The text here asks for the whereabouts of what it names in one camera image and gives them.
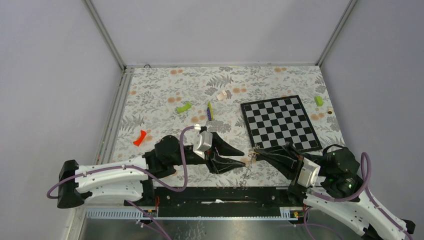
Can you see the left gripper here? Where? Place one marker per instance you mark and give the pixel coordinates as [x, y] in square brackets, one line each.
[219, 164]

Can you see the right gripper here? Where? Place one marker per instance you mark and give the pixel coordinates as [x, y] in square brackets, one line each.
[287, 159]

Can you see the large silver keyring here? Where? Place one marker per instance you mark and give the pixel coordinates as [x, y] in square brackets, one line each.
[252, 154]

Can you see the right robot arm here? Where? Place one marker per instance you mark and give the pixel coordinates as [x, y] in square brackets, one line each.
[336, 184]

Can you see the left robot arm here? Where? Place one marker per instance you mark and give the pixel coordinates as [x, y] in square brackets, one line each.
[131, 180]

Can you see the black white chessboard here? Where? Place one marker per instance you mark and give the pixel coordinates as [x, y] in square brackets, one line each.
[274, 122]

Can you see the cream toy block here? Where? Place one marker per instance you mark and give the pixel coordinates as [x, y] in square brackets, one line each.
[223, 95]

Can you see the green curved block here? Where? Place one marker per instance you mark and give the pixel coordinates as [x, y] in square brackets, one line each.
[183, 108]

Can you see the small wooden cylinder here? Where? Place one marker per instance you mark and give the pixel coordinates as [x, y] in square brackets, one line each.
[330, 110]

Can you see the small green block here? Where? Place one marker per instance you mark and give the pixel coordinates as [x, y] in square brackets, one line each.
[318, 101]

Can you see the red curved block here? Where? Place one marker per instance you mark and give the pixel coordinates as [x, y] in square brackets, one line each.
[140, 139]

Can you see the floral table mat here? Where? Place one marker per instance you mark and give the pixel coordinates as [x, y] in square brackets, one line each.
[155, 93]

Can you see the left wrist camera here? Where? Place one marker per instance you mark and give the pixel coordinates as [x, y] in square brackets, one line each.
[202, 142]

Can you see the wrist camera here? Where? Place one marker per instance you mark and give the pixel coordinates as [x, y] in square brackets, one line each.
[308, 173]
[202, 142]

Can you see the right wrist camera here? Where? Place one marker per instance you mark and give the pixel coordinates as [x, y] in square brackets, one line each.
[308, 173]

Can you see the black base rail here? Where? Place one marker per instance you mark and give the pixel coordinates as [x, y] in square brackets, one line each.
[219, 202]

